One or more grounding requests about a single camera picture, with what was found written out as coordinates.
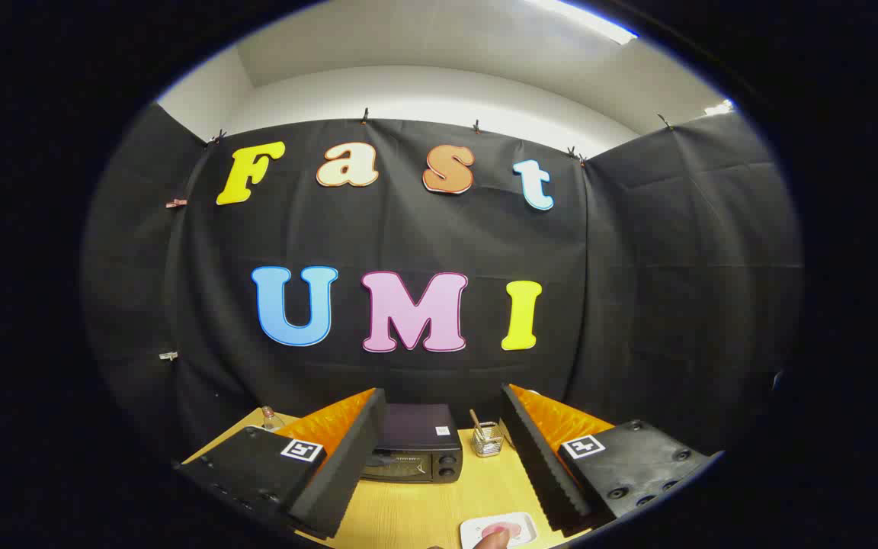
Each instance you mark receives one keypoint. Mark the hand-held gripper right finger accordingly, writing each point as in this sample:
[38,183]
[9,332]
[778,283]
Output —
[542,473]

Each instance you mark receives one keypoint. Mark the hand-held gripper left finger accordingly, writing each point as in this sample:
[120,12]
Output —
[347,473]

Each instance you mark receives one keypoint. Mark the round pink ham slice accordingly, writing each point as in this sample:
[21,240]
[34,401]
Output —
[506,528]

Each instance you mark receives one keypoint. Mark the black toaster oven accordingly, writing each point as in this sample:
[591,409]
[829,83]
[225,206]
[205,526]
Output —
[416,427]

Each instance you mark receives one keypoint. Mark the white square plate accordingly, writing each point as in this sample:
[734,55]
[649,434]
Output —
[475,528]

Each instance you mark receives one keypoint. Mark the wooden stick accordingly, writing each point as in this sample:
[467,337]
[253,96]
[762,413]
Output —
[475,418]

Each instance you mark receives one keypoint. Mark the clear plastic water bottle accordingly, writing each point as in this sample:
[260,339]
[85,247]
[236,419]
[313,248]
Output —
[270,419]

